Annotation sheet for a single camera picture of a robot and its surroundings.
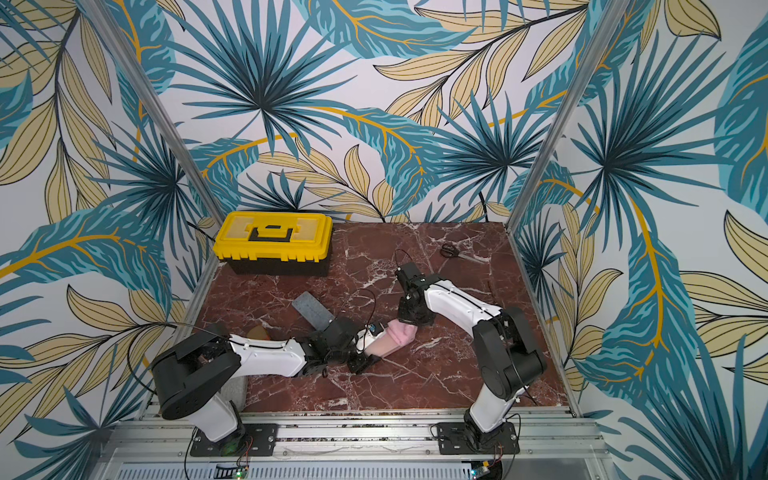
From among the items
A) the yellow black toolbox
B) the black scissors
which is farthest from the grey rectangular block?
the black scissors

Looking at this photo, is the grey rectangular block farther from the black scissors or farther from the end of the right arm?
the black scissors

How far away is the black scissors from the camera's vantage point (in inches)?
44.4

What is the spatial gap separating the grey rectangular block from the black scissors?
1.60 feet

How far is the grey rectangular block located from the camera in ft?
3.07

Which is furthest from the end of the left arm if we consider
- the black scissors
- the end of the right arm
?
the black scissors

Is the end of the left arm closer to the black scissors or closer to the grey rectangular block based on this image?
the grey rectangular block

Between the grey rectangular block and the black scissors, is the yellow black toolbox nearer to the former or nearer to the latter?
the grey rectangular block

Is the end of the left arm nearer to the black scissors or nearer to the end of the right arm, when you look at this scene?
the end of the right arm
